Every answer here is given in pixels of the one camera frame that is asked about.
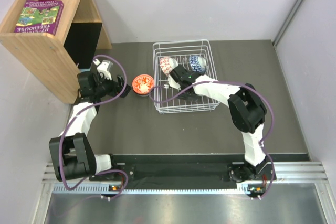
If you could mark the white wire dish rack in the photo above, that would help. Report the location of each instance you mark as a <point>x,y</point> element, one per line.
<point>181,51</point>

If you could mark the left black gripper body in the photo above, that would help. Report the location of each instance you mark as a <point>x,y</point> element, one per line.
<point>106,87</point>

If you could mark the red floral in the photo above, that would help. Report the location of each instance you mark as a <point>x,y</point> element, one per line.
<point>143,84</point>

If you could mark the red patterned white bowl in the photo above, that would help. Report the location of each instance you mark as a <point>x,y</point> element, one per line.
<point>167,64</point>

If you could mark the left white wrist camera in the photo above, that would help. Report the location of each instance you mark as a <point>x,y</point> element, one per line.
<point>104,68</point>

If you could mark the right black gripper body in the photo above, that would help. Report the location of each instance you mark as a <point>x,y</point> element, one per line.
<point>190,98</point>

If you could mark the aluminium rail frame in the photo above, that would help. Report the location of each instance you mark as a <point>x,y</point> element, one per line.
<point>284,173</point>

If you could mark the orange red patterned bowl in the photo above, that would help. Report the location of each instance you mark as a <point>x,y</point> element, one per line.
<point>198,63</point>

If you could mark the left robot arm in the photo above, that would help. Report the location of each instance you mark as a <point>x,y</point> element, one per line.
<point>71,154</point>

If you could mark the purple treehouse book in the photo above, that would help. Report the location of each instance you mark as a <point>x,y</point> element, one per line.
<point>40,17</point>

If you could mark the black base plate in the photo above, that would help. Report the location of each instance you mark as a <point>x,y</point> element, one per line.
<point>150,167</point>

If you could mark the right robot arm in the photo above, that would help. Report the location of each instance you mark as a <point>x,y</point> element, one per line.
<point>246,108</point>

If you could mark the wooden shelf unit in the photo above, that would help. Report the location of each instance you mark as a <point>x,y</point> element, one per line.
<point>43,54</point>

